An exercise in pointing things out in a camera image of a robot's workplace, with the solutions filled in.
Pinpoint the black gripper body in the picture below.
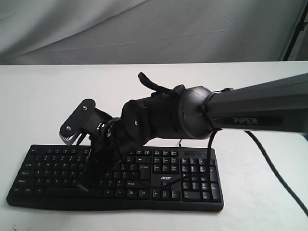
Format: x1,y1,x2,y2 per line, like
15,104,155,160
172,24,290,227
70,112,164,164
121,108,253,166
86,117,154,183

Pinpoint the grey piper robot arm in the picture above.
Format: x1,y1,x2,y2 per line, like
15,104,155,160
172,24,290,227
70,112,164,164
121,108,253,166
78,73,308,191

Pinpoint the black acer keyboard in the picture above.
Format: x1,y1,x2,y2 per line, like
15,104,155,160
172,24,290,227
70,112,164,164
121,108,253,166
6,145,224,212

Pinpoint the grey backdrop cloth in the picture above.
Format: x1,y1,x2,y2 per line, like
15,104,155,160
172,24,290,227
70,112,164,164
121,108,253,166
0,0,306,65

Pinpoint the black tripod stand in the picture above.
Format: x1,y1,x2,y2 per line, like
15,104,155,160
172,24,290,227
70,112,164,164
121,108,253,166
282,0,308,61

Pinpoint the black velcro strap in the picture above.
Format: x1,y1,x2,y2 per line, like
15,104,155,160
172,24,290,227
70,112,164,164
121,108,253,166
137,71,176,97

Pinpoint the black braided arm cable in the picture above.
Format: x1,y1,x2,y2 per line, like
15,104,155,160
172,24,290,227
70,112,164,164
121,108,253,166
125,127,308,217

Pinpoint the black keyboard usb cable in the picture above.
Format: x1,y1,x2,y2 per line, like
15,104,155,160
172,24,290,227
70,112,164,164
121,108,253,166
178,87,234,148

